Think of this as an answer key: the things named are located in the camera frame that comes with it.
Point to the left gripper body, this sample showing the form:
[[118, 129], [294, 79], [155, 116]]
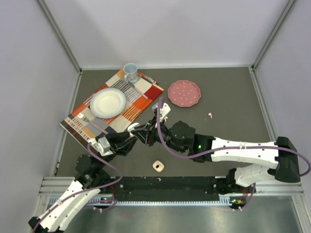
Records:
[[116, 149]]

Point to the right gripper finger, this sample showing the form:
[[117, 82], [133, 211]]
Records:
[[144, 127], [143, 136]]

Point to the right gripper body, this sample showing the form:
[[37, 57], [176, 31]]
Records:
[[153, 136]]

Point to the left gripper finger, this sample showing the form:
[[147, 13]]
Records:
[[129, 144], [117, 138]]

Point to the white earbuds charging case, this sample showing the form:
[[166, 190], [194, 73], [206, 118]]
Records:
[[132, 126]]

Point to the beige earbuds charging case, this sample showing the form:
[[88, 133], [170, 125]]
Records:
[[158, 166]]

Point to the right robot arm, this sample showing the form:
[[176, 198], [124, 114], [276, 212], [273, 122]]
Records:
[[267, 161]]

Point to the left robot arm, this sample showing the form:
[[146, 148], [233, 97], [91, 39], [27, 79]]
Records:
[[95, 173]]

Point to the white bowl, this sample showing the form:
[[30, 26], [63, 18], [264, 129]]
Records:
[[108, 103]]

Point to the patchwork placemat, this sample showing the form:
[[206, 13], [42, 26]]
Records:
[[135, 104]]

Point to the pink dotted plate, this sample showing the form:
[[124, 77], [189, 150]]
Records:
[[184, 93]]

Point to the light blue cup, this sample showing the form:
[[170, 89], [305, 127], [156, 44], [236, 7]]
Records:
[[131, 72]]

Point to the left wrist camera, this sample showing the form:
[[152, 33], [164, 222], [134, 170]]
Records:
[[101, 145]]

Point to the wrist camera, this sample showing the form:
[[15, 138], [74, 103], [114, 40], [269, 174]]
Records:
[[163, 112], [101, 145]]

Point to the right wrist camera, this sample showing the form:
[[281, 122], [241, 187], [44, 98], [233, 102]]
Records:
[[163, 112]]

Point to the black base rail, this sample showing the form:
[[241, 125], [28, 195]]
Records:
[[202, 188]]

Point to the fork with pink handle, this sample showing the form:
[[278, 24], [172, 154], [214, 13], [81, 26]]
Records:
[[85, 119]]

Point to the knife with pink handle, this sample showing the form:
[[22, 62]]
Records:
[[136, 89]]

